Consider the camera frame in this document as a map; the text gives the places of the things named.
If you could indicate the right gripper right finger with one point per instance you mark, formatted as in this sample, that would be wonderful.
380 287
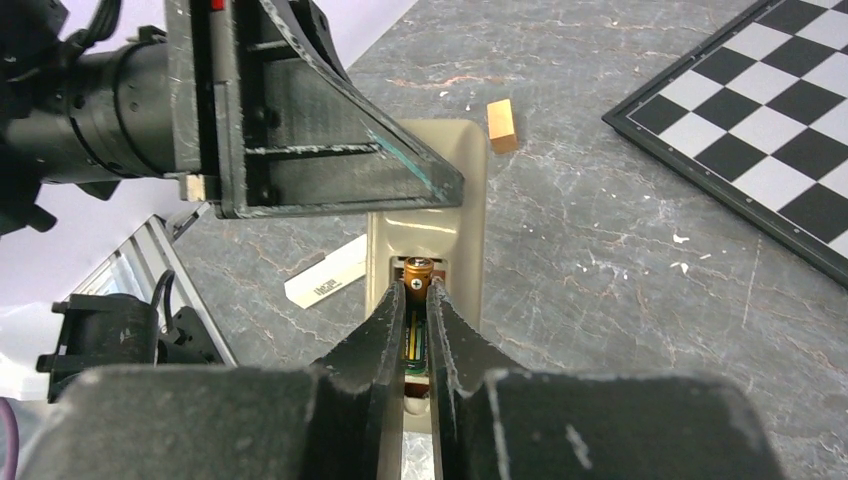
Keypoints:
464 368

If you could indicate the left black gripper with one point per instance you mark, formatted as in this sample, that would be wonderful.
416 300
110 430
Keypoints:
266 124

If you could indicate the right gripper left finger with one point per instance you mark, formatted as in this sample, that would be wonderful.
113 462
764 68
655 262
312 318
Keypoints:
356 428

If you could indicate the gold black AA battery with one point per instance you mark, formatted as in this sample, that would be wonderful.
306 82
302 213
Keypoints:
417 277

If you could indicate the beige remote control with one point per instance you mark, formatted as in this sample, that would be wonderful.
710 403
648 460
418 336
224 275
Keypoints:
453 238

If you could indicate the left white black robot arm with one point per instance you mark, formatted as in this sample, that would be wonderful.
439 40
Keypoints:
71 115

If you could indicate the white rectangular bar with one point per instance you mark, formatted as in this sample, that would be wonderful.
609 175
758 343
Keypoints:
333 273

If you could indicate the small wooden block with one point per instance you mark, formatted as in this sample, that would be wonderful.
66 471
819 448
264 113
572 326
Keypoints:
501 127

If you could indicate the black white chessboard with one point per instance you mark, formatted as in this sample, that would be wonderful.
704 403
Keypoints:
756 116

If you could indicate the aluminium frame rail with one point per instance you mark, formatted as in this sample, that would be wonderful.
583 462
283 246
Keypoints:
147 266

